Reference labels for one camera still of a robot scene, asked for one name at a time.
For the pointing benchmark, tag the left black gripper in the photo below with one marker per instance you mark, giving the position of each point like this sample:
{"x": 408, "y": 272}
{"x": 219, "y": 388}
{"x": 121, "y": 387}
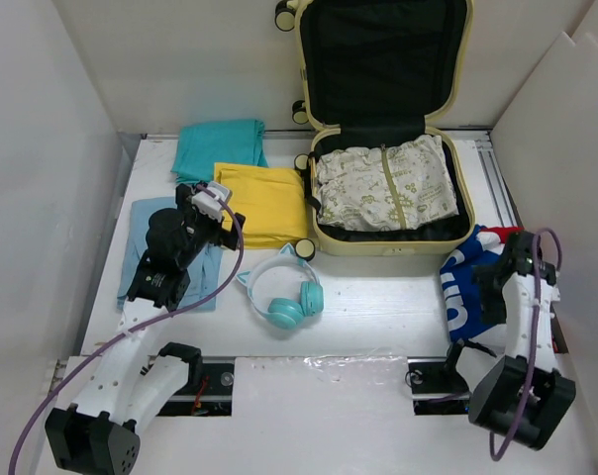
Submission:
{"x": 229, "y": 238}

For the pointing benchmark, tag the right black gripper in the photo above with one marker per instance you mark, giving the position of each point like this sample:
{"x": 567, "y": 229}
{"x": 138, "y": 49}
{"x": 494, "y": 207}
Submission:
{"x": 491, "y": 310}

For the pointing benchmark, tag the light blue shirt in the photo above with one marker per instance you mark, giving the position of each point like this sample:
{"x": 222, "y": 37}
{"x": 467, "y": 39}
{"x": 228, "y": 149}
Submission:
{"x": 203, "y": 271}

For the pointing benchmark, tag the red white blue shirt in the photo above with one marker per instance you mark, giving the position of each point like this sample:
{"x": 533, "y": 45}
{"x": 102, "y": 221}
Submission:
{"x": 462, "y": 299}

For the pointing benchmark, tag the cream printed zip pouch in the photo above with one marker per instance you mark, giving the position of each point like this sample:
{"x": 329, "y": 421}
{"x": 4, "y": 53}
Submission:
{"x": 385, "y": 188}

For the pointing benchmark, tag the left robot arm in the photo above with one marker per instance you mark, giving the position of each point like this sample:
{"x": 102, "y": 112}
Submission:
{"x": 100, "y": 431}

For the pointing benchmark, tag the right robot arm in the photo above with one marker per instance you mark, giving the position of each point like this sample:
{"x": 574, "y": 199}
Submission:
{"x": 523, "y": 397}

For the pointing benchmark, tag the teal folded cloth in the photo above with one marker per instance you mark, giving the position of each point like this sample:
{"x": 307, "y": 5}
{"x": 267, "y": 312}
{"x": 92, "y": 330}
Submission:
{"x": 201, "y": 146}

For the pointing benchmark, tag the yellow folded cloth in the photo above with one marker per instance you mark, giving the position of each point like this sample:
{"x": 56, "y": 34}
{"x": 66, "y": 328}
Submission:
{"x": 271, "y": 199}

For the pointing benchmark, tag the teal cat-ear headphones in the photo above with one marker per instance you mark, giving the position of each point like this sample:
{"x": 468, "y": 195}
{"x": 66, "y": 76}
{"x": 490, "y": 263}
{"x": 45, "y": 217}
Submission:
{"x": 285, "y": 289}

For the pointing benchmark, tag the yellow open suitcase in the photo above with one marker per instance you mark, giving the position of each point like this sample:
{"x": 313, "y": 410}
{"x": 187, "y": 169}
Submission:
{"x": 374, "y": 73}

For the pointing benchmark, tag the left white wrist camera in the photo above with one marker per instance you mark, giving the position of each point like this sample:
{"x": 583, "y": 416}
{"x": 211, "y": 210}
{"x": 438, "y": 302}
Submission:
{"x": 208, "y": 198}

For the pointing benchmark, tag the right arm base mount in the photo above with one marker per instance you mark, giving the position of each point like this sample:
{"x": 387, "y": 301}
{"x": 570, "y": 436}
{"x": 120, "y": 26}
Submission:
{"x": 437, "y": 388}

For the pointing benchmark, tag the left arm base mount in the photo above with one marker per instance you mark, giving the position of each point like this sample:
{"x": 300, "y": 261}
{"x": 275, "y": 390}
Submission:
{"x": 213, "y": 397}

